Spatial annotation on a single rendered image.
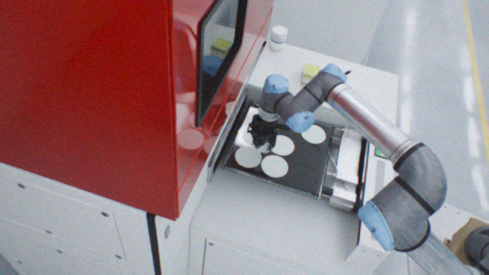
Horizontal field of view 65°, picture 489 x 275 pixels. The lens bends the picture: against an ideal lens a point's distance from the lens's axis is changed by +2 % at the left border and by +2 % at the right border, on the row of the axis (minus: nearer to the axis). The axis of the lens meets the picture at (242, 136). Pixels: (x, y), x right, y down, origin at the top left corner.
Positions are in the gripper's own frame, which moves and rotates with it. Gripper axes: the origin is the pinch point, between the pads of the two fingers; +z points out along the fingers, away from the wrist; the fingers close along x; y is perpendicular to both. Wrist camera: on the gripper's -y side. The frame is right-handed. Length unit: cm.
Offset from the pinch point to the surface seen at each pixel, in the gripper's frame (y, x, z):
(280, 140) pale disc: -8.8, -3.4, 1.3
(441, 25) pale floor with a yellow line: -294, -151, 92
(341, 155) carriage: -29.7, 9.9, 3.3
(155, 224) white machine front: 48, 30, -28
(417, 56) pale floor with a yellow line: -231, -115, 92
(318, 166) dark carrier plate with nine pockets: -16.3, 12.8, 1.3
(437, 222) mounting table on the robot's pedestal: -51, 45, 9
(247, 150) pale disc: 5.7, -2.9, 1.2
